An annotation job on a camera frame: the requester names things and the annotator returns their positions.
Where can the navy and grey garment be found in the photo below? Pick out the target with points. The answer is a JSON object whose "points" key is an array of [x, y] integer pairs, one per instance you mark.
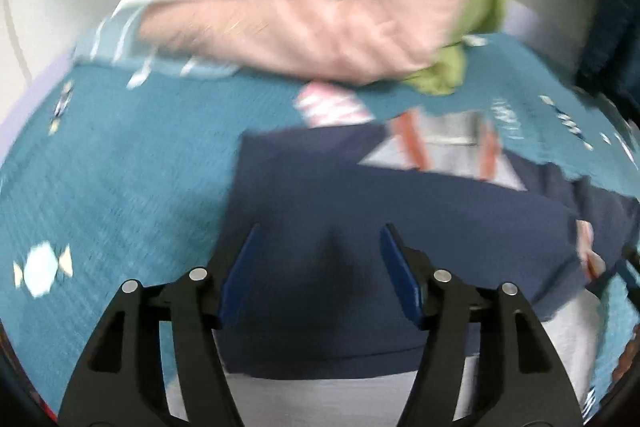
{"points": [[320, 217]]}

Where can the teal printed blanket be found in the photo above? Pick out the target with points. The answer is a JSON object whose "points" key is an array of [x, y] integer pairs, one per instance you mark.
{"points": [[115, 167]]}

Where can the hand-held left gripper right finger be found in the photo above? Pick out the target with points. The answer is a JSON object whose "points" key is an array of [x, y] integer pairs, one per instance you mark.
{"points": [[400, 274]]}

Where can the light green garment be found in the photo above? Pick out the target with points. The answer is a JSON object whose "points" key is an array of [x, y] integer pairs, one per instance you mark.
{"points": [[480, 7]]}

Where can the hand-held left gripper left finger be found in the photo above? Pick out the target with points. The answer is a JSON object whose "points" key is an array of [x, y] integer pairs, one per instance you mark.
{"points": [[239, 274]]}

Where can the dark blue bag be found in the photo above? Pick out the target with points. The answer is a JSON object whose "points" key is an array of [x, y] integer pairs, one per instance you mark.
{"points": [[610, 42]]}

